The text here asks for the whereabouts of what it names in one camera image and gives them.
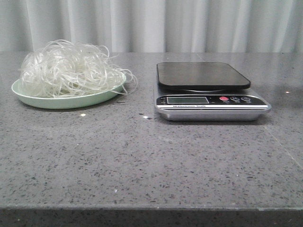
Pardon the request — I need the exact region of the white vermicelli noodle bundle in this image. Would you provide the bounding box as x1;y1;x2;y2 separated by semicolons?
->
20;39;138;98

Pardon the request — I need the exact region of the silver black kitchen scale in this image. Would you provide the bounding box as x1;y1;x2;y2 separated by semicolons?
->
154;62;271;121

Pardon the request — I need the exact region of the light green round plate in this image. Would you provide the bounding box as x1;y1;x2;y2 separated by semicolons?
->
11;75;126;109

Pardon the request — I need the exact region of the white pleated curtain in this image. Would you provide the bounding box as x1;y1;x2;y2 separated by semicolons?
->
0;0;303;52

